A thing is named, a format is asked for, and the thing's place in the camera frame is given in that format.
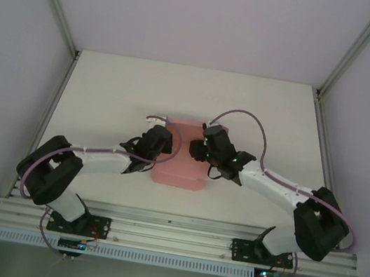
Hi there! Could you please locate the pink paper box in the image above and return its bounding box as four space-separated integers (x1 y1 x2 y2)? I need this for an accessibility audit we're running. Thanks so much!
147 113 233 198

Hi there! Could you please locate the left circuit board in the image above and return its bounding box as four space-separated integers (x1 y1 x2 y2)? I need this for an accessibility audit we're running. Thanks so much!
58 235 100 256

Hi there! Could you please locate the circuit board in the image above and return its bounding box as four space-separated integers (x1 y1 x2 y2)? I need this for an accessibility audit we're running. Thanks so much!
256 266 283 277
58 235 100 256

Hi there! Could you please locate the right circuit board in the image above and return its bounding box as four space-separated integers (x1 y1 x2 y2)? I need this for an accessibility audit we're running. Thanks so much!
256 266 283 277

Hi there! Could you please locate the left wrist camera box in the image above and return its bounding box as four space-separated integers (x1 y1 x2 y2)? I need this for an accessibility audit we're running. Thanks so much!
145 112 169 126

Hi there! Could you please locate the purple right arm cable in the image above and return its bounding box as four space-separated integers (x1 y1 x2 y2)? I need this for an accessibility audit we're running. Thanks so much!
191 104 370 255

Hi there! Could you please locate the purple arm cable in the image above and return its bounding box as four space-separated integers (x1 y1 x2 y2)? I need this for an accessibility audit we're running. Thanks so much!
191 104 370 255
17 94 185 224

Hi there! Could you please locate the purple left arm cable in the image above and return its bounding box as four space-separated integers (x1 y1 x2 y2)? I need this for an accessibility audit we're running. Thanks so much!
17 94 185 224

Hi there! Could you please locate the aluminium mounting rail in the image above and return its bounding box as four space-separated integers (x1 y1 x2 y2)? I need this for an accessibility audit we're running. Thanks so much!
0 184 365 277

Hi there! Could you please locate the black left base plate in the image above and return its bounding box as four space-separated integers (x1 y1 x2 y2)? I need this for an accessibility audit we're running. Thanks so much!
46 207 113 241

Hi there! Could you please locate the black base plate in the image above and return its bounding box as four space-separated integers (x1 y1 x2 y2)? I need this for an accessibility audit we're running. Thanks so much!
228 238 296 271
46 207 113 241

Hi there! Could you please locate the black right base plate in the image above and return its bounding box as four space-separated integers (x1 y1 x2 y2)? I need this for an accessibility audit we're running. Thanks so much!
228 238 296 271

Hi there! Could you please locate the aluminium table side rail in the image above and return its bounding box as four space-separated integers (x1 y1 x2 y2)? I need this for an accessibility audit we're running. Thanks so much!
36 52 79 147
299 94 348 192

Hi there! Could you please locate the slotted cable duct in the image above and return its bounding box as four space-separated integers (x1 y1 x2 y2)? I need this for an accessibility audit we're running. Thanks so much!
0 225 256 277

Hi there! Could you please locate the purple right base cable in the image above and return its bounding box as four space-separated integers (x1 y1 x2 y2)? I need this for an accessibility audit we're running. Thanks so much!
268 247 301 277

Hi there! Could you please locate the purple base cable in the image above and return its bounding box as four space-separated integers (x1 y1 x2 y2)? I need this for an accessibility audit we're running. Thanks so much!
268 247 301 277
35 208 70 256

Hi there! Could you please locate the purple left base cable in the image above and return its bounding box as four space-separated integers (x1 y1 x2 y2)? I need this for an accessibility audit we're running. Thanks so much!
35 208 70 256

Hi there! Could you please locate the aluminium frame post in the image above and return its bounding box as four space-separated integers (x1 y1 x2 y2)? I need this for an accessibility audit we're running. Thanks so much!
8 0 89 61
314 0 370 106

